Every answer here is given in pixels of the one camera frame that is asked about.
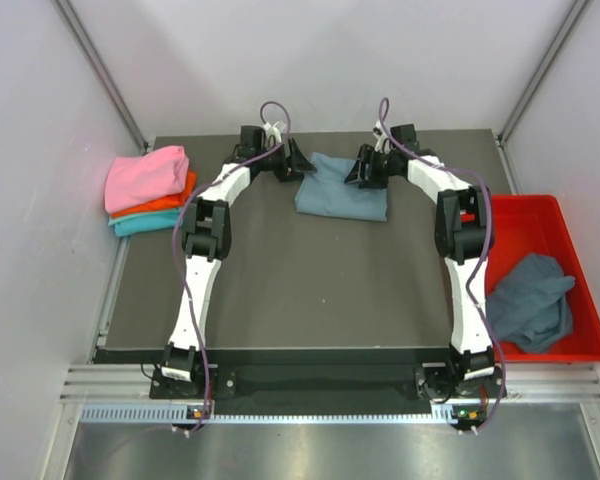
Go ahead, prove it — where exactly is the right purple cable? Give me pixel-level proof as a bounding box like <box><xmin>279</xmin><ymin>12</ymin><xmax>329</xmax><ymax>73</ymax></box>
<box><xmin>377</xmin><ymin>97</ymin><xmax>509</xmax><ymax>434</ymax></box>

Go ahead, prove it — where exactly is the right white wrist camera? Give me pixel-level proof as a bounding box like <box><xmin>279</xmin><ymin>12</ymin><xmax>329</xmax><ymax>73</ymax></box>
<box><xmin>372</xmin><ymin>120</ymin><xmax>392</xmax><ymax>154</ymax></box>

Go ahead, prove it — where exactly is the purple cable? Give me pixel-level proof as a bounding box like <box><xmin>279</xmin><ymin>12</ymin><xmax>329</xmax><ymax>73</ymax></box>
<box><xmin>377</xmin><ymin>97</ymin><xmax>509</xmax><ymax>434</ymax></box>
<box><xmin>172</xmin><ymin>101</ymin><xmax>294</xmax><ymax>436</ymax></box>

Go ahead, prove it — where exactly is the grey-blue shirt in bin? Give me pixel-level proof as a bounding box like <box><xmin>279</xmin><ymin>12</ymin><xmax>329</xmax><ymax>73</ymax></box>
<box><xmin>486</xmin><ymin>253</ymin><xmax>575</xmax><ymax>354</ymax></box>

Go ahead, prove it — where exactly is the aluminium frame rail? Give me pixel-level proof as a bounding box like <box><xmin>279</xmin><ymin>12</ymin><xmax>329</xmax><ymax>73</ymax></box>
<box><xmin>60</xmin><ymin>363</ymin><xmax>600</xmax><ymax>403</ymax></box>

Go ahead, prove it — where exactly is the grey slotted cable duct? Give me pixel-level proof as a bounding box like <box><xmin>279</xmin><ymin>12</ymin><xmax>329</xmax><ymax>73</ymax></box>
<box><xmin>80</xmin><ymin>404</ymin><xmax>480</xmax><ymax>426</ymax></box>

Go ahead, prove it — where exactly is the folded teal t-shirt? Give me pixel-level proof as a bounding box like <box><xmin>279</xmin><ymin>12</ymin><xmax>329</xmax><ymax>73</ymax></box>
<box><xmin>108</xmin><ymin>208</ymin><xmax>182</xmax><ymax>237</ymax></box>

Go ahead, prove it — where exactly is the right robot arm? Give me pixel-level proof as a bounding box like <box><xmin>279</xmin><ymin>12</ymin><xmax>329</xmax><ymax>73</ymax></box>
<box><xmin>345</xmin><ymin>121</ymin><xmax>495</xmax><ymax>396</ymax></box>

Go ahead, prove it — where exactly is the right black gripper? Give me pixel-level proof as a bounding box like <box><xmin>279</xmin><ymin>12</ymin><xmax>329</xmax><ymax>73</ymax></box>
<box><xmin>343</xmin><ymin>145</ymin><xmax>398</xmax><ymax>190</ymax></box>

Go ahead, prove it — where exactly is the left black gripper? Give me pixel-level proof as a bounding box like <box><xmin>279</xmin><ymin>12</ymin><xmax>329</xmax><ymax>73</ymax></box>
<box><xmin>256</xmin><ymin>137</ymin><xmax>316</xmax><ymax>183</ymax></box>

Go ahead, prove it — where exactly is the folded orange t-shirt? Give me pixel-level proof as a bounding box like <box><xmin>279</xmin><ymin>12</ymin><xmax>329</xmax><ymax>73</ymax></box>
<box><xmin>111</xmin><ymin>170</ymin><xmax>197</xmax><ymax>219</ymax></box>

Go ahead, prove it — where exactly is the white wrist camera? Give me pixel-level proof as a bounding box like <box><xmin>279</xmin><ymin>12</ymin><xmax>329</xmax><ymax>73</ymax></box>
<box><xmin>372</xmin><ymin>120</ymin><xmax>392</xmax><ymax>154</ymax></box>
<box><xmin>262</xmin><ymin>121</ymin><xmax>287</xmax><ymax>150</ymax></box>

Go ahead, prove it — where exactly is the red plastic bin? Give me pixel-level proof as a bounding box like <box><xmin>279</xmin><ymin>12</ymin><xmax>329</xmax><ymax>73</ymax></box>
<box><xmin>485</xmin><ymin>195</ymin><xmax>600</xmax><ymax>364</ymax></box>

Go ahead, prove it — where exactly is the grey-blue polo shirt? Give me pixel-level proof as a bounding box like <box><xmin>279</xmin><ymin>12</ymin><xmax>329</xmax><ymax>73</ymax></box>
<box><xmin>295</xmin><ymin>152</ymin><xmax>388</xmax><ymax>222</ymax></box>

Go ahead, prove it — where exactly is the folded pink t-shirt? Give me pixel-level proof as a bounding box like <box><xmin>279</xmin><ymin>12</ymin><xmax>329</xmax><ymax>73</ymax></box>
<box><xmin>104</xmin><ymin>146</ymin><xmax>189</xmax><ymax>214</ymax></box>

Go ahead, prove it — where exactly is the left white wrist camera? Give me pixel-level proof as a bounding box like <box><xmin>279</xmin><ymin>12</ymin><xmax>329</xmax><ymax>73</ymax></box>
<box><xmin>262</xmin><ymin>121</ymin><xmax>287</xmax><ymax>150</ymax></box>

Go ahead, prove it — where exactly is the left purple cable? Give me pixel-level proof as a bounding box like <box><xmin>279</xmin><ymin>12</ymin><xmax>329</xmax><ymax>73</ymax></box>
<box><xmin>172</xmin><ymin>101</ymin><xmax>294</xmax><ymax>436</ymax></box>

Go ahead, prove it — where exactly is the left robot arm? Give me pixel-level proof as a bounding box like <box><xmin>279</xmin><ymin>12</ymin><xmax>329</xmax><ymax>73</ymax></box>
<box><xmin>160</xmin><ymin>121</ymin><xmax>316</xmax><ymax>397</ymax></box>

